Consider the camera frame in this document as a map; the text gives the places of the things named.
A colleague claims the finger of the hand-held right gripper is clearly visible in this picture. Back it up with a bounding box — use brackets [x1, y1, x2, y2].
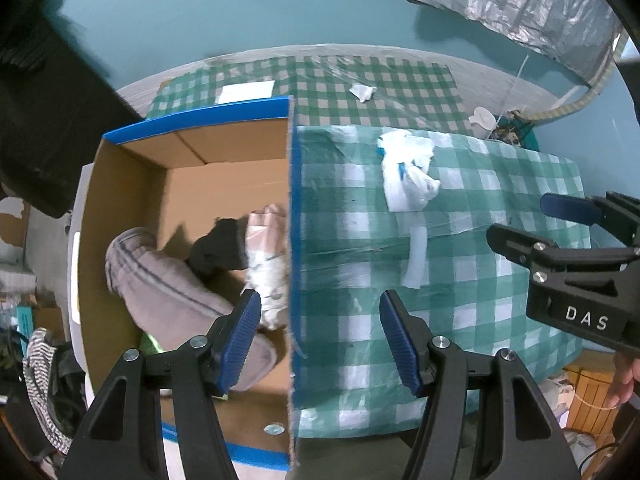
[540, 191, 640, 248]
[486, 223, 640, 287]

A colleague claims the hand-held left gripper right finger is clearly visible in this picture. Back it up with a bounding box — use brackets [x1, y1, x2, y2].
[379, 290, 583, 480]

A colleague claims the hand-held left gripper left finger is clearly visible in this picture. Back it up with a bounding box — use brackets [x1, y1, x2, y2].
[59, 289, 262, 480]

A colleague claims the grey striped sock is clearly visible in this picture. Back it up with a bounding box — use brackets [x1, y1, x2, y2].
[105, 227, 278, 392]

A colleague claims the light green cloth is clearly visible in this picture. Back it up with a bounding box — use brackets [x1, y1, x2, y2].
[140, 332, 168, 357]

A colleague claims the black sock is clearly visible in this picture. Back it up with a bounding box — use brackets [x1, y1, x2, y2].
[186, 217, 251, 277]

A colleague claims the cardboard box with blue tape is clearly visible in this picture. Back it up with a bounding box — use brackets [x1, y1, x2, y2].
[70, 95, 301, 471]

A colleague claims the person's right hand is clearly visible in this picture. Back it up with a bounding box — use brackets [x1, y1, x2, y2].
[607, 351, 640, 408]

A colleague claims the wooden slatted crate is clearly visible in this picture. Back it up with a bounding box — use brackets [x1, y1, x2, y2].
[562, 350, 631, 433]

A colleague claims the light green checked tablecloth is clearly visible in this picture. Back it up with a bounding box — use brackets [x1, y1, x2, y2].
[290, 125, 593, 441]

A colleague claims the white cup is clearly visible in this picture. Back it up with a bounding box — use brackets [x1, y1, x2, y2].
[469, 106, 496, 136]

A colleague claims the thin white stick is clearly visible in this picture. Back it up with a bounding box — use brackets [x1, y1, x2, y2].
[495, 57, 529, 131]

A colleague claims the white rectangular device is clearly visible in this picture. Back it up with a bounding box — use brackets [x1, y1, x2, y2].
[70, 230, 84, 324]

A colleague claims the dark jacket pile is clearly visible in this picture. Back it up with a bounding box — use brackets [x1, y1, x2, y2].
[50, 345, 89, 441]

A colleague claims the small brown carton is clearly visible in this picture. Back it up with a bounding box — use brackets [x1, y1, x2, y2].
[30, 305, 66, 341]

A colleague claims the striped knit cloth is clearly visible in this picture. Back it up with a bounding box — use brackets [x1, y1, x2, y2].
[22, 327, 76, 453]

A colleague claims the silver tarp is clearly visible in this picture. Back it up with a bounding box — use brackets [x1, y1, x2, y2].
[404, 0, 623, 86]

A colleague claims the teal box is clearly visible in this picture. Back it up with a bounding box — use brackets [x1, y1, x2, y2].
[15, 302, 36, 334]

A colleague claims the white paper sheet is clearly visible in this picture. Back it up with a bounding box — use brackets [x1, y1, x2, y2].
[217, 80, 276, 104]

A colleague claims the dark green gingham mat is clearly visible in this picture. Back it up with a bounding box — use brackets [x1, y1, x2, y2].
[150, 55, 476, 136]

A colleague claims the black coat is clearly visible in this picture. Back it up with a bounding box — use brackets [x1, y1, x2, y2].
[0, 0, 147, 219]

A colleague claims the beige woven strap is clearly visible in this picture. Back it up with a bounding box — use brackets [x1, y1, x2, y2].
[537, 35, 628, 121]

